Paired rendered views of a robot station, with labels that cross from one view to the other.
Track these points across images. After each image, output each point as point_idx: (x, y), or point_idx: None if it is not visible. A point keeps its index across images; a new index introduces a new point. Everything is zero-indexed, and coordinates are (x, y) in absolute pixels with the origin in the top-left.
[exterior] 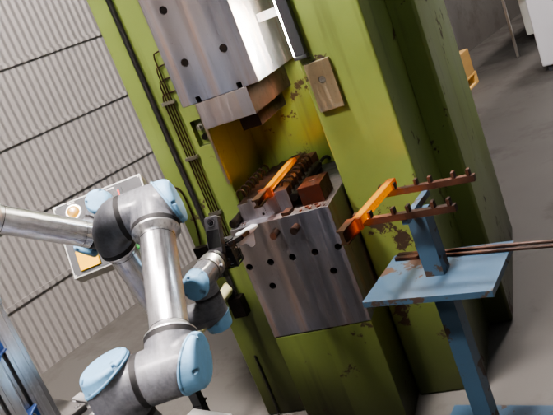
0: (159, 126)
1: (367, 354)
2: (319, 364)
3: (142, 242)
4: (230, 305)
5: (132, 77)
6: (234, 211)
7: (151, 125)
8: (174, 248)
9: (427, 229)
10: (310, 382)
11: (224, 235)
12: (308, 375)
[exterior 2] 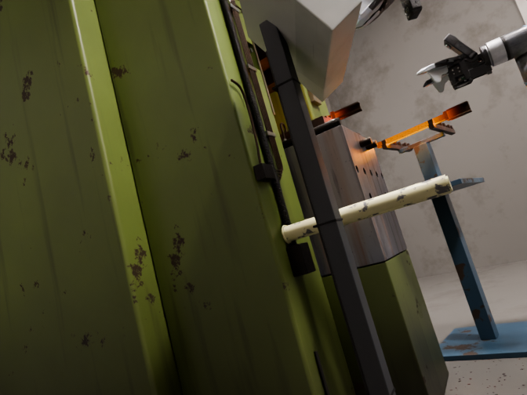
0: (222, 19)
1: (416, 284)
2: (408, 298)
3: None
4: (303, 250)
5: None
6: (279, 143)
7: (216, 12)
8: None
9: (434, 154)
10: (412, 325)
11: (278, 162)
12: (408, 314)
